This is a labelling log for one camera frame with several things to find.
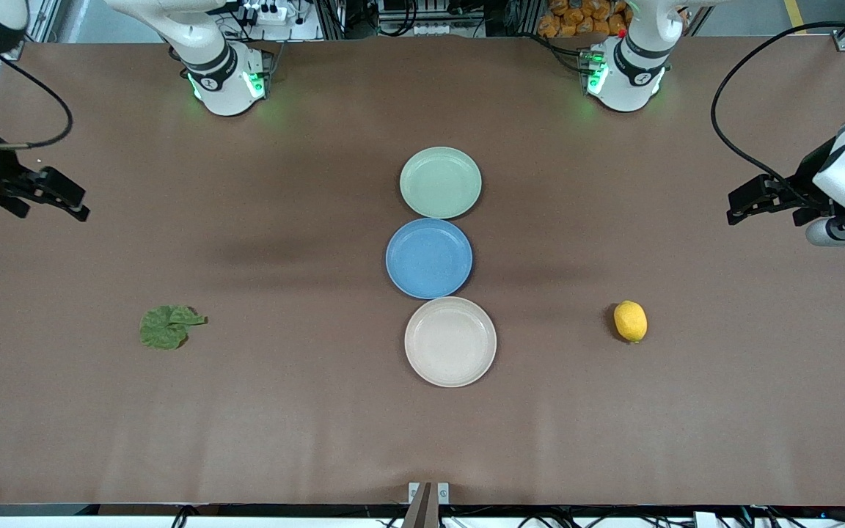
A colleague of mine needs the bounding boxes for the green lettuce leaf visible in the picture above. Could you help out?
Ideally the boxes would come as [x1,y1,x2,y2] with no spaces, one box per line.
[139,305,208,351]

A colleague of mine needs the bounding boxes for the yellow lemon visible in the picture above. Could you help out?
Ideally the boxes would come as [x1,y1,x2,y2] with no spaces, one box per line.
[613,301,648,344]

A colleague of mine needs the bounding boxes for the bag of oranges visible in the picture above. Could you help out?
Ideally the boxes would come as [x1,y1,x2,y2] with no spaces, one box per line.
[538,0,632,39]

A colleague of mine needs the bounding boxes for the white power strip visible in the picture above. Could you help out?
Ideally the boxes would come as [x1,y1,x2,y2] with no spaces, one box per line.
[243,2,299,23]

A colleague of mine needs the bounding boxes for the green plate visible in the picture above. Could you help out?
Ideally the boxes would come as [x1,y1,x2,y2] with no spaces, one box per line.
[400,147,483,219]

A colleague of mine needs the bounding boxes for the blue plate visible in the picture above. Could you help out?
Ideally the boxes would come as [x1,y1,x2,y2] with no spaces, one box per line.
[385,218,474,300]

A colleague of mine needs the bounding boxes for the beige plate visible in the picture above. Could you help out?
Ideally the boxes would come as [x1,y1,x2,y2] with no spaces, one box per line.
[404,296,497,388]

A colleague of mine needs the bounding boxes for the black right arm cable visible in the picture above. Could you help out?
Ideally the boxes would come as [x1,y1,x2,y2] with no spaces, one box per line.
[0,53,74,150]

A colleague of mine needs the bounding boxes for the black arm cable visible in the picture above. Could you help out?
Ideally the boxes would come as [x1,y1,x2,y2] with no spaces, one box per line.
[0,53,74,150]
[711,21,845,202]

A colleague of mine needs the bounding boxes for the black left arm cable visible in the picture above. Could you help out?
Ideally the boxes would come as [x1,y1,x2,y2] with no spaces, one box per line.
[711,21,845,202]

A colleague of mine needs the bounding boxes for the metal table edge bracket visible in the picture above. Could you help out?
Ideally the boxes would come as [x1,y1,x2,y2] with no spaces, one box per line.
[402,482,450,528]

